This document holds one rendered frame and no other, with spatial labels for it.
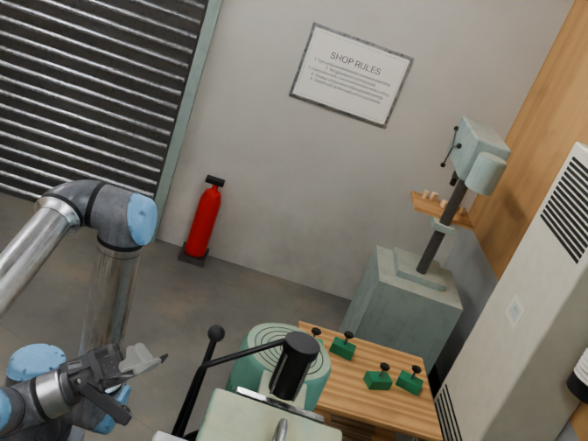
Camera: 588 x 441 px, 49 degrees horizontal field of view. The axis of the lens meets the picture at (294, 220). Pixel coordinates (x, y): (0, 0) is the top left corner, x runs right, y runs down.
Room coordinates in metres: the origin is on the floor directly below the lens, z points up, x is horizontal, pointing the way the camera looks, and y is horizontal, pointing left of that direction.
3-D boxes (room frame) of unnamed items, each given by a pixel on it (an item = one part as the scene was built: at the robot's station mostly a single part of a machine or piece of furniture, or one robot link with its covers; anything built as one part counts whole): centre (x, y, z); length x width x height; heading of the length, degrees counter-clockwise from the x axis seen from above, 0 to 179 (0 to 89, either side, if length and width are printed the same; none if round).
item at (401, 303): (3.27, -0.76, 0.79); 0.62 x 0.48 x 1.58; 4
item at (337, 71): (3.98, -0.01, 1.48); 0.64 x 0.02 x 0.46; 97
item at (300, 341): (0.88, -0.08, 1.53); 0.08 x 0.08 x 0.17; 2
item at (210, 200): (3.83, 0.55, 0.30); 0.19 x 0.18 x 0.60; 7
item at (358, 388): (2.46, -0.55, 0.32); 0.66 x 0.57 x 0.64; 97
